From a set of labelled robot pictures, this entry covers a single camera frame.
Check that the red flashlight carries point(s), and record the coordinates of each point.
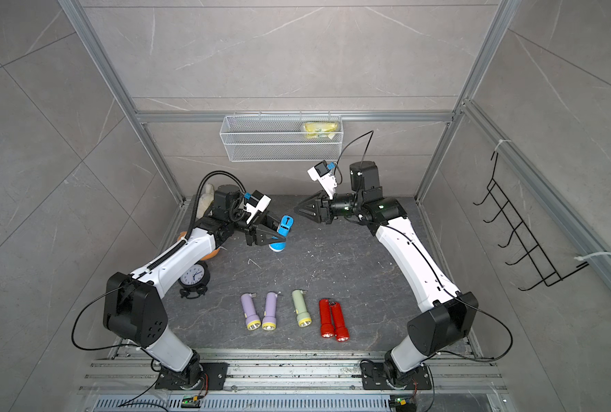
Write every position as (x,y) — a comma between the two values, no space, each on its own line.
(327,328)
(341,331)

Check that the blue flashlight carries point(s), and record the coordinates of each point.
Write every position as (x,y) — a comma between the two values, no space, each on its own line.
(283,230)

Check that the black alarm clock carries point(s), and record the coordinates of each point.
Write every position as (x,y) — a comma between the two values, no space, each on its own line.
(193,283)

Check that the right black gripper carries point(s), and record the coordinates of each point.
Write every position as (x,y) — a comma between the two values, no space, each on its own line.
(322,208)

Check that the green flashlight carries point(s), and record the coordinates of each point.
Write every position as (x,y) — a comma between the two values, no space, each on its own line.
(303,317)

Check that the white plush dog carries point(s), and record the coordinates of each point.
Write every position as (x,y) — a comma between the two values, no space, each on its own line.
(205,200)

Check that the yellow item in basket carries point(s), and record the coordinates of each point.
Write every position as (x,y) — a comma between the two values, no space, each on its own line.
(320,130)

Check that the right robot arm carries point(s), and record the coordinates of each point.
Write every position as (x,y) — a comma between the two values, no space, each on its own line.
(446,314)

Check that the black wall hook rack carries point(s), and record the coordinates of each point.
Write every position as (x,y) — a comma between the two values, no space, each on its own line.
(520,233)

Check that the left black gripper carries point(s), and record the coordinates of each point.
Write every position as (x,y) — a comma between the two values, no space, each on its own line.
(258,233)

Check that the orange plush toy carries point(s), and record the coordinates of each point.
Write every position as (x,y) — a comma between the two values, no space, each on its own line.
(211,255)

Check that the purple flashlight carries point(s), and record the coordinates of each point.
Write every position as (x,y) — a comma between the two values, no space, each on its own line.
(252,320)
(269,320)

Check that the white wire wall basket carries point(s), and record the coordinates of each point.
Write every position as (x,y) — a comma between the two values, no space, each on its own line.
(264,137)

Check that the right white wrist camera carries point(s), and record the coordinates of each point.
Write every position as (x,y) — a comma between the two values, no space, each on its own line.
(324,173)

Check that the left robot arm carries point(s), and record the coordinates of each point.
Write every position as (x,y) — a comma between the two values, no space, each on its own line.
(133,306)

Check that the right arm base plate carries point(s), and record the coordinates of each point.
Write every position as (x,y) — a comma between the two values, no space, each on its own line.
(384,376)

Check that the red flashlight left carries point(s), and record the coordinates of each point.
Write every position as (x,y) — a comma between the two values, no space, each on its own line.
(327,328)

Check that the red flashlight right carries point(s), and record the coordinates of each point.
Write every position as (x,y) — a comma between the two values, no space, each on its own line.
(341,331)

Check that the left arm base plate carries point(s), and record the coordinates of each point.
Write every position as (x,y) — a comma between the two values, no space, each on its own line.
(194,377)

